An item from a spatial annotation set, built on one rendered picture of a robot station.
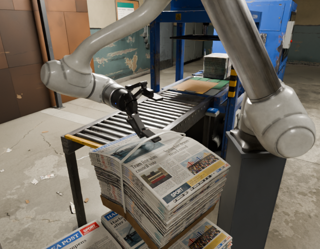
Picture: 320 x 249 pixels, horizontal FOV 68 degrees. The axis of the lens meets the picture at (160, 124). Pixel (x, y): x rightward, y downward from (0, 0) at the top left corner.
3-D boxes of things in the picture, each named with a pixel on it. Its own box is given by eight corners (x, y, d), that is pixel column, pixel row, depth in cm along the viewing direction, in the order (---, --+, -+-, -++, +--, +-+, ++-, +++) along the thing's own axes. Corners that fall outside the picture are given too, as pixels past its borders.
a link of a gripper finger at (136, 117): (126, 106, 83) (124, 108, 84) (140, 135, 81) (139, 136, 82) (135, 103, 85) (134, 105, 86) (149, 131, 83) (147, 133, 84)
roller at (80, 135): (132, 160, 136) (130, 155, 132) (75, 141, 158) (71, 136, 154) (137, 153, 138) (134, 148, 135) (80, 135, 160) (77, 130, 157)
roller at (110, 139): (142, 144, 141) (142, 151, 143) (85, 127, 163) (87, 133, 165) (137, 148, 137) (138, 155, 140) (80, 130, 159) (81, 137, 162)
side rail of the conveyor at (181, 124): (131, 179, 130) (130, 160, 125) (123, 176, 132) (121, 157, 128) (214, 107, 235) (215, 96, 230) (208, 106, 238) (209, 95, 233)
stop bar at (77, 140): (118, 157, 128) (117, 154, 127) (63, 138, 148) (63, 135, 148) (121, 154, 130) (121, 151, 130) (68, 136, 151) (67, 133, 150)
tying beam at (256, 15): (245, 22, 196) (247, 9, 192) (149, 22, 240) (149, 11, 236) (260, 22, 249) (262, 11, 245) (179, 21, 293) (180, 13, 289)
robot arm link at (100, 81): (118, 109, 96) (89, 103, 87) (99, 98, 106) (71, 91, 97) (127, 84, 95) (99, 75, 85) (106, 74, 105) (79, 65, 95)
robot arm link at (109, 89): (122, 102, 96) (131, 107, 93) (102, 107, 91) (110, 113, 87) (121, 80, 92) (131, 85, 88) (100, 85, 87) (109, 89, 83)
